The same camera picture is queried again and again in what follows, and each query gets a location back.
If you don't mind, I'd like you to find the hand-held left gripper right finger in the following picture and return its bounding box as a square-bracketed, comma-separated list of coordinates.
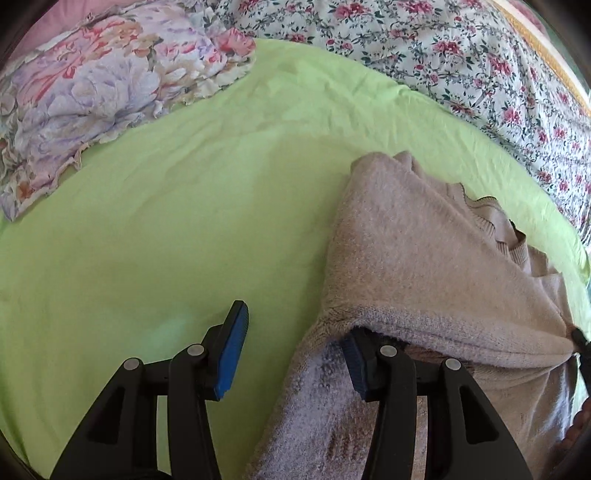
[341, 329, 539, 480]

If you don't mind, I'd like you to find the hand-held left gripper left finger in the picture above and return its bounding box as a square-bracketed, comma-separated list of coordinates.
[50, 300, 250, 480]

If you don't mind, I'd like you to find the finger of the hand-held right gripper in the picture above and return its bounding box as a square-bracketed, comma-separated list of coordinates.
[571, 325, 591, 366]

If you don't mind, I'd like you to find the taupe knit sweater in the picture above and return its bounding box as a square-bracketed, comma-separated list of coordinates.
[245, 150, 583, 480]

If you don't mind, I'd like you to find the light green bed sheet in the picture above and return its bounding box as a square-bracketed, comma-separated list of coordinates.
[0, 37, 591, 476]

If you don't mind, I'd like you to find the purple floral ruffled pillow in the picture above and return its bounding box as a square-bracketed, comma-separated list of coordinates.
[0, 11, 257, 222]

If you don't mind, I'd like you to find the white quilt with pink flowers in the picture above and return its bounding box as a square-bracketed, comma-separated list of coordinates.
[203, 0, 591, 232]

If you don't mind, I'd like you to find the pink quilted blanket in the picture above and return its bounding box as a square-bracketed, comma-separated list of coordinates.
[9, 0, 121, 61]

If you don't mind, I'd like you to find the yellow wooden bed frame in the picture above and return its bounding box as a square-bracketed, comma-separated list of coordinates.
[489, 0, 591, 116]

